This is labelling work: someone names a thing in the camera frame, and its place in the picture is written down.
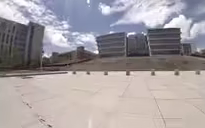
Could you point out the low dark kerb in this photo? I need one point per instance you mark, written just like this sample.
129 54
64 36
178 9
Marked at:
30 74

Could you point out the large grey building, tall windows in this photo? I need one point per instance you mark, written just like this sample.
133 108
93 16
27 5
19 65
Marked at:
13 40

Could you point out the dark grey building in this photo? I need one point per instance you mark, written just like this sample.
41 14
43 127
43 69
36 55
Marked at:
137 45

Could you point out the wide grey banded building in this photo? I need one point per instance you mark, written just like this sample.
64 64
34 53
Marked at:
164 41

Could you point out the row of short bollards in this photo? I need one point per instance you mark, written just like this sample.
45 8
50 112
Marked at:
127 72

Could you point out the small distant building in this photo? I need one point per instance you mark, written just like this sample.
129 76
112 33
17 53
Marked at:
186 49

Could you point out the wide grey stone steps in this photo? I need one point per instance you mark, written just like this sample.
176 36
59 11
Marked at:
140 63

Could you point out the low distant building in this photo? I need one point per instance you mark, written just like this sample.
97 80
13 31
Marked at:
80 53

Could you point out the pale concrete slab plaza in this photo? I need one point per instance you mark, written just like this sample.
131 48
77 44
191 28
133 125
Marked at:
100 100

